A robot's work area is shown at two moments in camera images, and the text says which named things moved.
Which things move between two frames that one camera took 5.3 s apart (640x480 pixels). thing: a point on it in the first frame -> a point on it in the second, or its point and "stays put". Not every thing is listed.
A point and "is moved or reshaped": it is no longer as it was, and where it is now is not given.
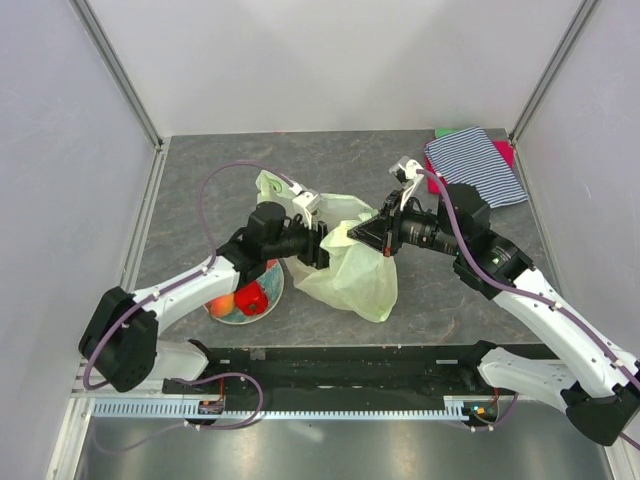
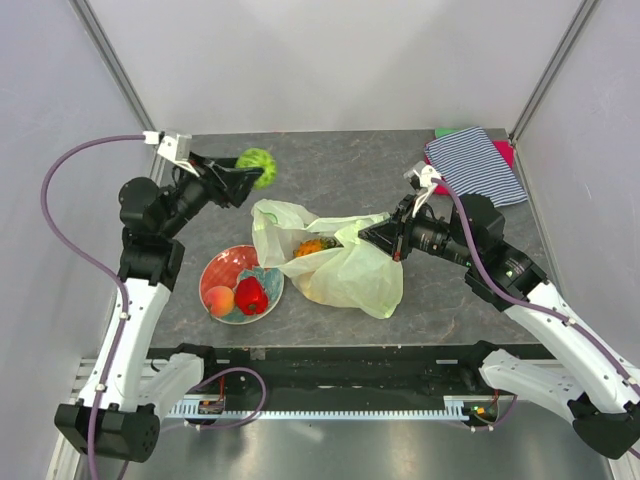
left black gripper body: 313,254 -> 218,191
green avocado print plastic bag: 360,279 is moved or reshaped
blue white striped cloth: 474,156 stays put
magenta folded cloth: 434,180 stays put
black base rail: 339,372 stays put
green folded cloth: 442,131 stays put
